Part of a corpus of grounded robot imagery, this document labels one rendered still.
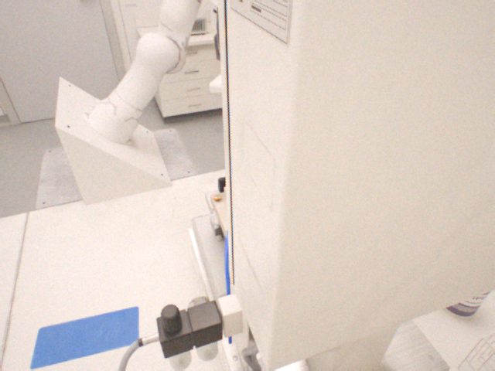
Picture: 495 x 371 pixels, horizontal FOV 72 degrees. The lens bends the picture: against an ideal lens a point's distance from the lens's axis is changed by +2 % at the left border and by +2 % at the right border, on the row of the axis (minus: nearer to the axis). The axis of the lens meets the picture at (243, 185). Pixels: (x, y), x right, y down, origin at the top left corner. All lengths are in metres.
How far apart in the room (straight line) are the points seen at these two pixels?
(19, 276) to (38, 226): 0.19
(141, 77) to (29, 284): 0.68
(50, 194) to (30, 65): 2.38
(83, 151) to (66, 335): 0.53
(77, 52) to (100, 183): 2.47
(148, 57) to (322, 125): 0.96
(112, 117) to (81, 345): 0.69
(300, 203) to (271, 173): 0.03
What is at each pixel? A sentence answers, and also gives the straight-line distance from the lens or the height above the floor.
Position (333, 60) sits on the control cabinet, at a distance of 0.18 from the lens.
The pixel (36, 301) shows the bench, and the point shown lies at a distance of 1.06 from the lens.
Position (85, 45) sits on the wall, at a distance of 3.58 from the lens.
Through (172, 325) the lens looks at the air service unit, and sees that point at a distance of 0.48.
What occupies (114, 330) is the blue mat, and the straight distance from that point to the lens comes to 0.93.
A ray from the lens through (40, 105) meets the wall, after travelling 3.79.
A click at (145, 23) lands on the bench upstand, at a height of 0.78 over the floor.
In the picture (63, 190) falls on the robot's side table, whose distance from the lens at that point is 1.39.
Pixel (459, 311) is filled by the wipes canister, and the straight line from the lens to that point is 1.01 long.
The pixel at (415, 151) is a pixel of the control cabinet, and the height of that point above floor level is 1.40.
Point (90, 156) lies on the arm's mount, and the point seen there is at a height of 0.94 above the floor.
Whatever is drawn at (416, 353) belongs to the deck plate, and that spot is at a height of 0.93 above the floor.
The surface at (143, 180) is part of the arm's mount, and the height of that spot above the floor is 0.80.
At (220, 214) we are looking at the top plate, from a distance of 0.60.
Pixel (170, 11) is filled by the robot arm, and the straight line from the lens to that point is 1.20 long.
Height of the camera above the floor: 1.52
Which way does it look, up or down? 38 degrees down
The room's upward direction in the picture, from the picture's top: straight up
